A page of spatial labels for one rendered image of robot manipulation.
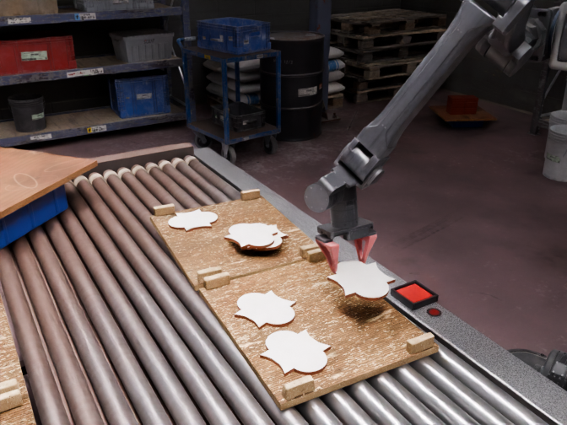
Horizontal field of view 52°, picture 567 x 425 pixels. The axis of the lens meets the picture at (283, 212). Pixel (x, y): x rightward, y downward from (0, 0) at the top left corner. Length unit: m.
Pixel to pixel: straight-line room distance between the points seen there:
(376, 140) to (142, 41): 4.56
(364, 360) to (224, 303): 0.34
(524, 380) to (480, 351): 0.10
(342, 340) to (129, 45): 4.58
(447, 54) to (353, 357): 0.58
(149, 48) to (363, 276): 4.58
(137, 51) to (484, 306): 3.78
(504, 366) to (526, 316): 1.88
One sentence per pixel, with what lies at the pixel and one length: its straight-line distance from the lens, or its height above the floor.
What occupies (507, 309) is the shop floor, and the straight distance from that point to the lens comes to 3.12.
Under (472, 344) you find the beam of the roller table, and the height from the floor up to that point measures 0.91.
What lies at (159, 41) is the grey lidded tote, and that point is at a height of 0.80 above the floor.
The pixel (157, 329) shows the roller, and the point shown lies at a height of 0.91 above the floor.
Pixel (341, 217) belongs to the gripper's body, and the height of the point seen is 1.15.
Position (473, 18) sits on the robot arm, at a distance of 1.06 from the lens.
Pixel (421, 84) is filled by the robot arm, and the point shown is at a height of 1.42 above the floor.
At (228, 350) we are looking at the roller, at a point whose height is 0.91.
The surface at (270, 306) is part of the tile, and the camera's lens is 1.26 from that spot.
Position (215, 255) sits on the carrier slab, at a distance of 1.47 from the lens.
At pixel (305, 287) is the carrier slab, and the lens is 1.34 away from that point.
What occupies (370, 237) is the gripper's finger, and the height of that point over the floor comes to 1.10.
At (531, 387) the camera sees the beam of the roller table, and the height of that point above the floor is 0.91.
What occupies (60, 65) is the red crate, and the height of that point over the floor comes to 0.69.
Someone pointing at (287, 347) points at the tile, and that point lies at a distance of 1.15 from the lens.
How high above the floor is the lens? 1.66
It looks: 25 degrees down
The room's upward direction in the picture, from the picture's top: straight up
